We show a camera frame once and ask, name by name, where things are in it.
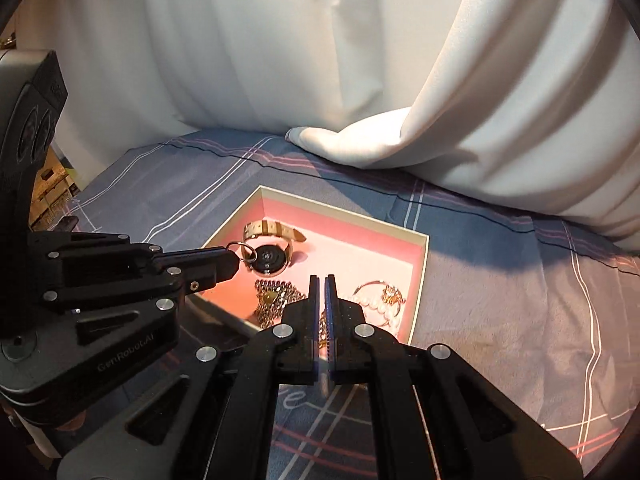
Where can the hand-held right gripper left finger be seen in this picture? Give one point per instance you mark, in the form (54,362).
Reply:
(315,320)

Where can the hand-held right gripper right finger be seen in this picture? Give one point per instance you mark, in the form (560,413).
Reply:
(330,320)

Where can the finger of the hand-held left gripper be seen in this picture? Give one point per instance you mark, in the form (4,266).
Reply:
(210,272)
(100,252)

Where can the pink-lined cardboard box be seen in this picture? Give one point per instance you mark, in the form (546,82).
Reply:
(350,240)

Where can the thin gold bangle with charm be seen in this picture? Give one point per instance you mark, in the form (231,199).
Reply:
(392,294)

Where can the stacked cardboard boxes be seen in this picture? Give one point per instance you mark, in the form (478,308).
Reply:
(50,195)

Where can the grey-blue plaid bedsheet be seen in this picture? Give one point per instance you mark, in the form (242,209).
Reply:
(500,285)

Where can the white curtain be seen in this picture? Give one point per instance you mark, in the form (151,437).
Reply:
(300,35)

